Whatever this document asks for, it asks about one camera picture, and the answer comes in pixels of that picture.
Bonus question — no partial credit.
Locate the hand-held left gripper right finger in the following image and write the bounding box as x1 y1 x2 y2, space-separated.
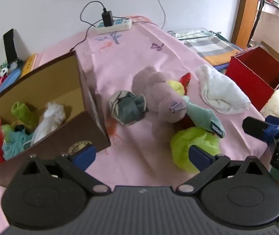
176 145 273 196

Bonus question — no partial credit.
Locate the black phone stand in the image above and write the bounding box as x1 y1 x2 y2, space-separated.
3 28 21 63

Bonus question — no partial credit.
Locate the white towel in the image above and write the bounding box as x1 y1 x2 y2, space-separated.
195 64 252 114

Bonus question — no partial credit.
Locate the striped bedding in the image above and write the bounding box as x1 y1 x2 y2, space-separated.
167 28 243 67

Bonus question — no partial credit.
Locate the teal cloth with dark label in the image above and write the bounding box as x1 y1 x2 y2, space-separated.
182 95 227 138

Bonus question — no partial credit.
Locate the panda plush toy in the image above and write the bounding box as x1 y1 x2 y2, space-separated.
0 59 24 78

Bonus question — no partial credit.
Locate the white wall cable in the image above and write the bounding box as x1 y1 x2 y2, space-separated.
149 0 167 30

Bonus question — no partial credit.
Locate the green mesh bath pouf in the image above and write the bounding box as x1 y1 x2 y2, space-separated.
170 127 221 173

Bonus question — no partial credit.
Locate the yellow flat box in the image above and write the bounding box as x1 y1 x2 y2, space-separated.
20 53 39 78

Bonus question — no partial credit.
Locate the grey sock bundle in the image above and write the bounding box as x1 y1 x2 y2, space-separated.
108 90 147 126

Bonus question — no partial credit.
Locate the light blue mesh pouf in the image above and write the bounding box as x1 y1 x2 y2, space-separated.
2 129 34 161

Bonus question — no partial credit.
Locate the brown cardboard box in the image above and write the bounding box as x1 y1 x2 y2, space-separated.
0 51 112 188

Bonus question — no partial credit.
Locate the red open box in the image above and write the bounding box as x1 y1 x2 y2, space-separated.
224 46 279 112

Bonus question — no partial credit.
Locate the green cloth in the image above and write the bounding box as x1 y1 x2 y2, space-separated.
10 101 39 128

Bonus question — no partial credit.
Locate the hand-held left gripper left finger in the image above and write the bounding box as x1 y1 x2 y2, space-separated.
14 145 109 196

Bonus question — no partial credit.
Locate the white thin cloth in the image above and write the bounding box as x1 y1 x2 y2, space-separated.
30 102 66 146

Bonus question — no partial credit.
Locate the pink printed tablecloth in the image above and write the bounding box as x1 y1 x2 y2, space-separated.
0 15 272 235

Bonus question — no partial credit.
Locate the white power strip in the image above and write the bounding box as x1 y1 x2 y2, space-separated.
95 17 133 35

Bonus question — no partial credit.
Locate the black charger cable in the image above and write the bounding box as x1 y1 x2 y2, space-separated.
69 1 108 52

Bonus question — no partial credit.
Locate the purple plush toy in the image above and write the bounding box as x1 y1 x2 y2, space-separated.
132 65 188 143

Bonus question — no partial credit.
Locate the black charger plug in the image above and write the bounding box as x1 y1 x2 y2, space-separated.
102 10 114 27

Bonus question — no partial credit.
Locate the wooden door frame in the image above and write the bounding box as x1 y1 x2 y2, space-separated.
230 0 263 50

